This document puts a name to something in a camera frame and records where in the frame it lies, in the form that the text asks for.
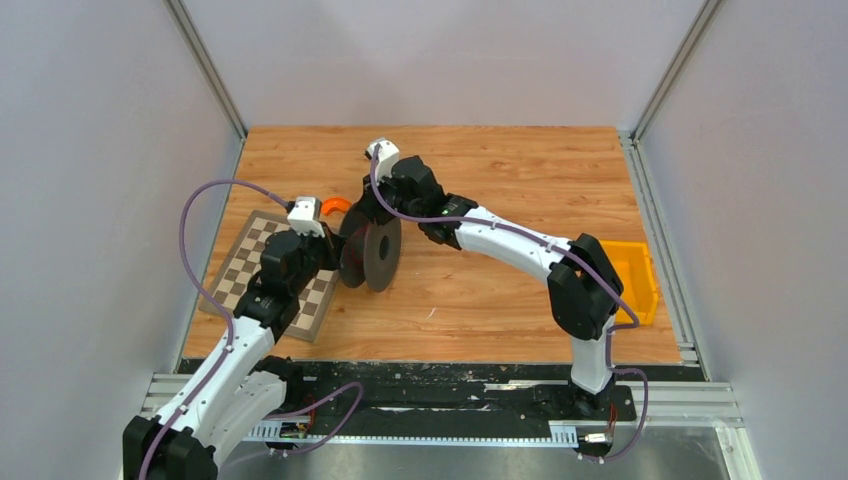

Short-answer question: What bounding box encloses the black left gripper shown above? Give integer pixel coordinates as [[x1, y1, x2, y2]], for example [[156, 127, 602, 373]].
[[290, 220, 347, 295]]

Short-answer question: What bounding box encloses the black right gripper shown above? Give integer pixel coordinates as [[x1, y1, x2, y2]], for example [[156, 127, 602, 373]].
[[358, 168, 424, 227]]

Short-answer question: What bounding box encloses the thin red wire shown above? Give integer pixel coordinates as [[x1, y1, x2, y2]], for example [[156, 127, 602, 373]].
[[344, 228, 367, 273]]

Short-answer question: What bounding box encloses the black cable spool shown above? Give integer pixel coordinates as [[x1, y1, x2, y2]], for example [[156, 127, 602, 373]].
[[339, 203, 402, 292]]

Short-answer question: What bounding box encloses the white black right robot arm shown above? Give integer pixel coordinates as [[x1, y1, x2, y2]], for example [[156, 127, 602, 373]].
[[354, 143, 625, 418]]

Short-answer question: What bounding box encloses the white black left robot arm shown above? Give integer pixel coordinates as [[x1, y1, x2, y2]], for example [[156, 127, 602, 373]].
[[122, 228, 346, 479]]

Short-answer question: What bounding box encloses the orange curved plastic piece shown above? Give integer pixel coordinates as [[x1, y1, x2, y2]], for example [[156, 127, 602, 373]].
[[321, 197, 352, 216]]

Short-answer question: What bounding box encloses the wooden chessboard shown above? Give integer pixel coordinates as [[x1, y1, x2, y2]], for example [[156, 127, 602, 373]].
[[199, 210, 339, 342]]

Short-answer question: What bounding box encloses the yellow plastic bin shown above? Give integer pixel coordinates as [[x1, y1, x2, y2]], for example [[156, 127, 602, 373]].
[[601, 240, 660, 326]]

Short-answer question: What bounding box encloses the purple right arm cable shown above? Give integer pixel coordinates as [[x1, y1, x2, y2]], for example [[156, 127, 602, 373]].
[[369, 144, 651, 464]]

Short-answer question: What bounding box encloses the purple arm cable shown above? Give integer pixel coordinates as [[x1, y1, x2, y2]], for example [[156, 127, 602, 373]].
[[135, 179, 366, 480], [369, 144, 651, 464]]

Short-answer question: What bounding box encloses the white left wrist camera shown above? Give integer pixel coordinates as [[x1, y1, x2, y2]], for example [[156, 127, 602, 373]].
[[287, 196, 325, 237]]

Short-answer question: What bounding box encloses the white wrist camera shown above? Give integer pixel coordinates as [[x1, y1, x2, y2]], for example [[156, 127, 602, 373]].
[[287, 196, 325, 237], [365, 137, 400, 182]]

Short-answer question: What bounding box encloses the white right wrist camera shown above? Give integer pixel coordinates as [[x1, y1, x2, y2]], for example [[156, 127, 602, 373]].
[[365, 137, 400, 182]]

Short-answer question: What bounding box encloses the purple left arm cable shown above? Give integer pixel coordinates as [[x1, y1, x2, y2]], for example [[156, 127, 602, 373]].
[[135, 179, 366, 480]]

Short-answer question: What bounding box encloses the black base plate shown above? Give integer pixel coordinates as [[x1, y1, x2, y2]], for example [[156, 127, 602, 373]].
[[178, 359, 707, 440]]

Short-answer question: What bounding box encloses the aluminium frame post left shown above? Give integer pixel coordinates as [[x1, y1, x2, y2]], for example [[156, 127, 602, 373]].
[[164, 0, 248, 143]]

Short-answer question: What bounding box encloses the aluminium frame post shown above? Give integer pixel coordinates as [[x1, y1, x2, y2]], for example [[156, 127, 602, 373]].
[[164, 0, 248, 143], [630, 0, 724, 144]]

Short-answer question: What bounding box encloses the slotted aluminium cable duct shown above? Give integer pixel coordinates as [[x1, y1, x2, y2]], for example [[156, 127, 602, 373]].
[[241, 418, 579, 448]]

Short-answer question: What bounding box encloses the aluminium frame post right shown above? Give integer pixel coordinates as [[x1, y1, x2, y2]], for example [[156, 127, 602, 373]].
[[630, 0, 724, 144]]

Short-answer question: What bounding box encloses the aluminium side rail right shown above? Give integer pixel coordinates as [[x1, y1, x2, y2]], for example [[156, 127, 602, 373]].
[[619, 131, 762, 479]]

